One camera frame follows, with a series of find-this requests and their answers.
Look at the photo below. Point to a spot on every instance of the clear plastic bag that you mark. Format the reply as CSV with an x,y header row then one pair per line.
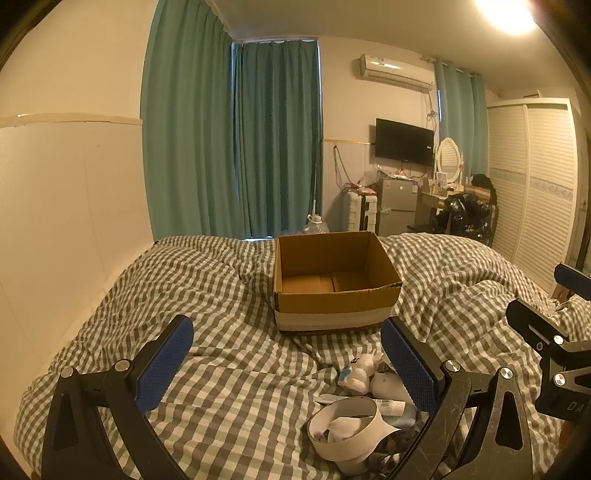
x,y
369,175

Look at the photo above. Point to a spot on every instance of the black wall television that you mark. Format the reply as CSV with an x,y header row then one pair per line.
x,y
404,141

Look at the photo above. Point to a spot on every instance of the grey checkered blanket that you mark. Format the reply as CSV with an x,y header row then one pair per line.
x,y
231,392

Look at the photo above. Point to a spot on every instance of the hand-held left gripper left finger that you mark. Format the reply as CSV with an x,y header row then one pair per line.
x,y
166,364

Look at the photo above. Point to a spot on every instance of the white oval mirror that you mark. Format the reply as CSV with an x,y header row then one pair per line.
x,y
449,159

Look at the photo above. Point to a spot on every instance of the small picture frame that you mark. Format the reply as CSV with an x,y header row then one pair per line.
x,y
442,178

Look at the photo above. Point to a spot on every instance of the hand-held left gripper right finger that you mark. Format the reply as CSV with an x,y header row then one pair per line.
x,y
411,364

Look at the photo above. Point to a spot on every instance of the black plastic bags pile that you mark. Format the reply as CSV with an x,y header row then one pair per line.
x,y
466,214

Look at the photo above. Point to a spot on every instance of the white band loop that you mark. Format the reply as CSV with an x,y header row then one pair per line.
x,y
337,450

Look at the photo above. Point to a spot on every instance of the clear water jug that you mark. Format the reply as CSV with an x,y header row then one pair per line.
x,y
316,227

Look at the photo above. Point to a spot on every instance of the grey mini fridge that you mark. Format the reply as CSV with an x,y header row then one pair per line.
x,y
397,207

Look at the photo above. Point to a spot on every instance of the narrow teal curtain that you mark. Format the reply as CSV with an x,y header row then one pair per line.
x,y
461,120

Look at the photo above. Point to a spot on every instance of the white air conditioner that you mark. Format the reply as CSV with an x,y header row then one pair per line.
x,y
392,69

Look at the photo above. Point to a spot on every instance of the cardboard box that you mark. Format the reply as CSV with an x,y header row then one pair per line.
x,y
332,258

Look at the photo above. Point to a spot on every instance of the white sock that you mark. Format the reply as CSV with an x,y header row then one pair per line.
x,y
341,424

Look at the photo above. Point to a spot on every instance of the black hanging garment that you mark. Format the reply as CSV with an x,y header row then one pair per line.
x,y
484,181

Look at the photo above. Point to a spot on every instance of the white plush toy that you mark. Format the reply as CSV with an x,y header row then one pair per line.
x,y
358,374

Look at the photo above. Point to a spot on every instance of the ceiling light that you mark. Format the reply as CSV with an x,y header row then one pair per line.
x,y
505,14

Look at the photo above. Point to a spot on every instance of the white louvred wardrobe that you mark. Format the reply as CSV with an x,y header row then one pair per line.
x,y
531,184

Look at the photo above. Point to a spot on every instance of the wide teal curtain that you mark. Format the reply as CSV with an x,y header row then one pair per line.
x,y
184,138

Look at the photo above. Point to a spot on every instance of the beige cloth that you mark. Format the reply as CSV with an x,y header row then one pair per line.
x,y
388,384

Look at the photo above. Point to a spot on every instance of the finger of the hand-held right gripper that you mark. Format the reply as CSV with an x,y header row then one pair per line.
x,y
531,321
575,279

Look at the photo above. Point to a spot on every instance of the white squeeze tube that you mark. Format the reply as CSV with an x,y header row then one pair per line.
x,y
390,406

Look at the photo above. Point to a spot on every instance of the wooden dressing table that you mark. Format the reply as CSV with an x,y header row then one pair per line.
x,y
429,201

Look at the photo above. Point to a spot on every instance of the white ribbed suitcase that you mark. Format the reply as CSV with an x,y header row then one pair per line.
x,y
360,212

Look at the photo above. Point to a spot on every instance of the teal window curtain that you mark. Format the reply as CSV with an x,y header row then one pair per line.
x,y
277,138

